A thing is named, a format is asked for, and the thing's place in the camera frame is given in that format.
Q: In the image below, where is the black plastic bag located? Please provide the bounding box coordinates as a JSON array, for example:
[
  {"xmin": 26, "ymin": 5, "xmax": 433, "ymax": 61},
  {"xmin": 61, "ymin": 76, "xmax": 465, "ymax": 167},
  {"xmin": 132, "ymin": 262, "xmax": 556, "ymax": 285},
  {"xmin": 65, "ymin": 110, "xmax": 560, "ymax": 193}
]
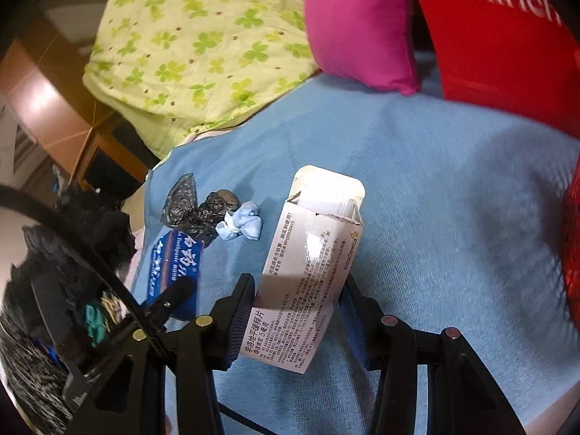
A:
[{"xmin": 161, "ymin": 173, "xmax": 241, "ymax": 248}]

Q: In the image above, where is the light blue mask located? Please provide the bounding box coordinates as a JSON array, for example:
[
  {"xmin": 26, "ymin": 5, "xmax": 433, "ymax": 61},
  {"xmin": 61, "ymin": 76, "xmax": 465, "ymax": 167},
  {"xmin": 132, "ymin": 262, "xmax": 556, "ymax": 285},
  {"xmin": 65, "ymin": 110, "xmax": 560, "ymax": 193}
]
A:
[{"xmin": 215, "ymin": 201, "xmax": 262, "ymax": 241}]

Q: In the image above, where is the white medicine box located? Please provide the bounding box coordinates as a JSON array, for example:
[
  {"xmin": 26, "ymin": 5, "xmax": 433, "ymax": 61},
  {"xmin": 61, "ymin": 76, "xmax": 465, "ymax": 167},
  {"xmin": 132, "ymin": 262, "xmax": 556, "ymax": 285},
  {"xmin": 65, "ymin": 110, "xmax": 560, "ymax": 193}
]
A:
[{"xmin": 241, "ymin": 165, "xmax": 366, "ymax": 374}]

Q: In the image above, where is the red mesh trash basket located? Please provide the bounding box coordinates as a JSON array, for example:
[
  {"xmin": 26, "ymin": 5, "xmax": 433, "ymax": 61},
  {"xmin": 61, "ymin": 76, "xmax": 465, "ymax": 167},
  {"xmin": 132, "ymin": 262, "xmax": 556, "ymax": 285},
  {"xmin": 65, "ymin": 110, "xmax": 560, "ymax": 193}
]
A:
[{"xmin": 560, "ymin": 162, "xmax": 580, "ymax": 329}]

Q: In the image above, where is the blue toothpaste box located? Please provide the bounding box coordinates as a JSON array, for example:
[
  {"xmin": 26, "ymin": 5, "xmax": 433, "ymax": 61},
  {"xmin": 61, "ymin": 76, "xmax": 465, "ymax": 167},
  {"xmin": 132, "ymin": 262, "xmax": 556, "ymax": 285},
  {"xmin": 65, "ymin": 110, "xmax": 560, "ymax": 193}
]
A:
[{"xmin": 145, "ymin": 230, "xmax": 204, "ymax": 321}]

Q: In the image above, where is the black clothes pile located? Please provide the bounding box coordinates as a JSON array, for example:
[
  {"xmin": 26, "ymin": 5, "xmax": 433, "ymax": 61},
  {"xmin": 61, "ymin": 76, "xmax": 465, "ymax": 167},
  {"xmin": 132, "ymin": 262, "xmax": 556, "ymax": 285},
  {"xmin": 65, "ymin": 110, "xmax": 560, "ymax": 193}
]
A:
[{"xmin": 0, "ymin": 182, "xmax": 137, "ymax": 435}]

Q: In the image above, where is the light blue bed blanket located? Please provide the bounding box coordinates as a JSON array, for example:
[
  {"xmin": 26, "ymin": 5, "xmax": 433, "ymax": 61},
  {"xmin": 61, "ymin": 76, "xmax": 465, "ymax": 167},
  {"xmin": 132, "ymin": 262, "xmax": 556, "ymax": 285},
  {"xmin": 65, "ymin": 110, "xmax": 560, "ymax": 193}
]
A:
[{"xmin": 140, "ymin": 61, "xmax": 579, "ymax": 425}]

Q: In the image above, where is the wooden nightstand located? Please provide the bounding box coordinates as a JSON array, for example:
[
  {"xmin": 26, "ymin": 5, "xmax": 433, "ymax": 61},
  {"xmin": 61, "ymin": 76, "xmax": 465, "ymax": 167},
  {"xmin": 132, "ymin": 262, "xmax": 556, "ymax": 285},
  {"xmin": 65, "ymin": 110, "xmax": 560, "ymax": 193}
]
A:
[{"xmin": 70, "ymin": 112, "xmax": 160, "ymax": 200}]

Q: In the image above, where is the wooden headboard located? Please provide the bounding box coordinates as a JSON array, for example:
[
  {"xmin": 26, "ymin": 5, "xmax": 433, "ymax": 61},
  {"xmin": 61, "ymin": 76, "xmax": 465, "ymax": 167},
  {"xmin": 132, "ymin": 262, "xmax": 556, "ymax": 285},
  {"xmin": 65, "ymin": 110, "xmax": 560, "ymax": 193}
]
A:
[{"xmin": 1, "ymin": 36, "xmax": 95, "ymax": 175}]

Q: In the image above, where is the green clover pattern quilt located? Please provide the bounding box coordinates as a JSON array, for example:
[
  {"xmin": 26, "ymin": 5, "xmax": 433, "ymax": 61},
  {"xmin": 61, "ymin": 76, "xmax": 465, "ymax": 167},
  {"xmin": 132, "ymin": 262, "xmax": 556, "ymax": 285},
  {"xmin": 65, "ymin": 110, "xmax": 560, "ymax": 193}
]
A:
[{"xmin": 83, "ymin": 0, "xmax": 316, "ymax": 157}]

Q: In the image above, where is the red paper shopping bag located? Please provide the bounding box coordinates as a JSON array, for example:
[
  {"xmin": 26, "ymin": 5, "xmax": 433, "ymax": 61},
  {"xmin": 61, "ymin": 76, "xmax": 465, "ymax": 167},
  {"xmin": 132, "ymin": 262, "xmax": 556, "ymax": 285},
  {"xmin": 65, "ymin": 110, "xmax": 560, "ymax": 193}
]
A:
[{"xmin": 418, "ymin": 0, "xmax": 579, "ymax": 137}]

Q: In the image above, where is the magenta pillow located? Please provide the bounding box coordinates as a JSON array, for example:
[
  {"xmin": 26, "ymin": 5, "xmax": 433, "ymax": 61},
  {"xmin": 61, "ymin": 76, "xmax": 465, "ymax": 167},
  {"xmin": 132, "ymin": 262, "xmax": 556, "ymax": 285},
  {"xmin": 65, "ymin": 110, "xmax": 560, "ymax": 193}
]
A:
[{"xmin": 305, "ymin": 0, "xmax": 420, "ymax": 95}]

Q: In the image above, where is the black cable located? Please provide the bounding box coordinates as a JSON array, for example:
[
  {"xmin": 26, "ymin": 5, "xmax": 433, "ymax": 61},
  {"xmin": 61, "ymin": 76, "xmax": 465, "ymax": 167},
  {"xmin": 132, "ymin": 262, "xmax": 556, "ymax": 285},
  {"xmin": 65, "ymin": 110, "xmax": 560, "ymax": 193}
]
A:
[{"xmin": 0, "ymin": 185, "xmax": 277, "ymax": 435}]

